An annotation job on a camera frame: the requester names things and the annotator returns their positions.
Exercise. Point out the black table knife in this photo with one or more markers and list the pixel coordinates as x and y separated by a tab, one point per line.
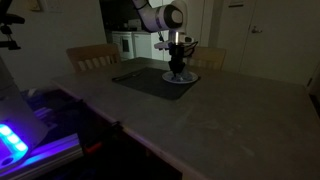
126	76

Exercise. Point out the white door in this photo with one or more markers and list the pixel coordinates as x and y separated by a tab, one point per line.
283	40

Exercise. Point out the white countertop appliance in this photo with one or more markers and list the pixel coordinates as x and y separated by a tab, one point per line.
135	23

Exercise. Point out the white oven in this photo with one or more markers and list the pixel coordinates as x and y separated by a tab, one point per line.
120	50

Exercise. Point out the white kitchen cabinet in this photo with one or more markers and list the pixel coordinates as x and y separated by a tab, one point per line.
142	46

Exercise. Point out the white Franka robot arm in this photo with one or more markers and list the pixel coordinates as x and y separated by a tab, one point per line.
166	16

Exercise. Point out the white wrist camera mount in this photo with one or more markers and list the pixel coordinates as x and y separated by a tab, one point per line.
187	40

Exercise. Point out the white wall plate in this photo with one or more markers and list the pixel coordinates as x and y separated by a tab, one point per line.
53	5

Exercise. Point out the wooden slat-back chair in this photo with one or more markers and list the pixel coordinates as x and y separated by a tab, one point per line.
91	52
208	55

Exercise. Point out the white round plate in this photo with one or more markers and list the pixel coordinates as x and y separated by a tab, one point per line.
192	77

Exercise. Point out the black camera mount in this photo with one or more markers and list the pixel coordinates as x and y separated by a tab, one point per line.
10	18

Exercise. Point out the aluminium mounting rail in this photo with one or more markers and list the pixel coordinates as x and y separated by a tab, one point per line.
56	150

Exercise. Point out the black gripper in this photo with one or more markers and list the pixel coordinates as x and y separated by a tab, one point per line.
176	53

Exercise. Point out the dark rectangular placemat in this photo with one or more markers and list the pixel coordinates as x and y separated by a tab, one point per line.
153	85

